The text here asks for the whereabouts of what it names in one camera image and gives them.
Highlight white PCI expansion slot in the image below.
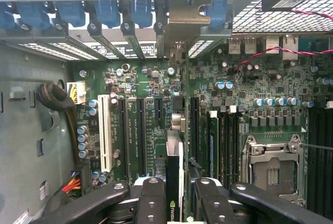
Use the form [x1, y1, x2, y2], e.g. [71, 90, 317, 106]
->
[97, 94, 113, 173]

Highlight green motherboard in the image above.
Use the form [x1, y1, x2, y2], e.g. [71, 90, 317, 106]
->
[69, 35, 333, 224]

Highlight black sleeved power cable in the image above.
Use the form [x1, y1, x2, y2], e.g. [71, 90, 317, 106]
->
[35, 82, 87, 112]

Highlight red black twisted wire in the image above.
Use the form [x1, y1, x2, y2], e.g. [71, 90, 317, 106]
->
[240, 46, 333, 67]
[293, 8, 333, 22]

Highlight CPU socket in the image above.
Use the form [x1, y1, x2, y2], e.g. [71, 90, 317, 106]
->
[241, 133, 305, 207]

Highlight short black expansion slot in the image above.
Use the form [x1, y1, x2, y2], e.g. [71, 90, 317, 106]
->
[155, 97, 164, 121]

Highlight red yellow power wires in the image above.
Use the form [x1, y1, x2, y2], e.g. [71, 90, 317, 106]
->
[61, 170, 83, 196]

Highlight long black expansion slot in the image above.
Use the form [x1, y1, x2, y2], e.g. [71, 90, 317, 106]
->
[118, 97, 131, 179]
[190, 96, 201, 162]
[136, 97, 148, 178]

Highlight black open PC case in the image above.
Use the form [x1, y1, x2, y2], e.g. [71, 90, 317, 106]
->
[0, 0, 333, 224]

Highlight installed green RAM stick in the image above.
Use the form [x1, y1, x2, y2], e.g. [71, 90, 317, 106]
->
[207, 110, 220, 181]

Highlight blue slot retention clip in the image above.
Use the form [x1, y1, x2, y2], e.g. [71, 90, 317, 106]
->
[130, 0, 153, 29]
[210, 0, 230, 29]
[55, 1, 86, 27]
[94, 0, 120, 29]
[16, 2, 50, 31]
[0, 2, 15, 31]

